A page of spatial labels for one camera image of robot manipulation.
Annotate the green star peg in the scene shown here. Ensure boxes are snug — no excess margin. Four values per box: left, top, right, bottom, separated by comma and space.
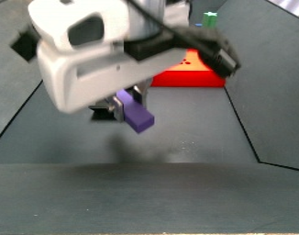
202, 12, 218, 28

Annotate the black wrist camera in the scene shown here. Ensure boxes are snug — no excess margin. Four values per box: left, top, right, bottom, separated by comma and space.
124, 27, 242, 79

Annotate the black curved fixture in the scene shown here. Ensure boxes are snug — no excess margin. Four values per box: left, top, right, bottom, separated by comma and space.
90, 106, 115, 121

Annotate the red foam peg board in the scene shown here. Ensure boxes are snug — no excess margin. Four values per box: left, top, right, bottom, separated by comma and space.
152, 49, 226, 87

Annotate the purple rectangle block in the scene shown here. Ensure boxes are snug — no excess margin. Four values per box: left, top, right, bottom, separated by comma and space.
116, 90, 155, 133

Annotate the black cable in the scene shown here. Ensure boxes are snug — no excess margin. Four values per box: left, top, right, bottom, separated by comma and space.
127, 0, 187, 40

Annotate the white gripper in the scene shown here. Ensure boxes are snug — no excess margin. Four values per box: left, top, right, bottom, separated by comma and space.
28, 0, 186, 122

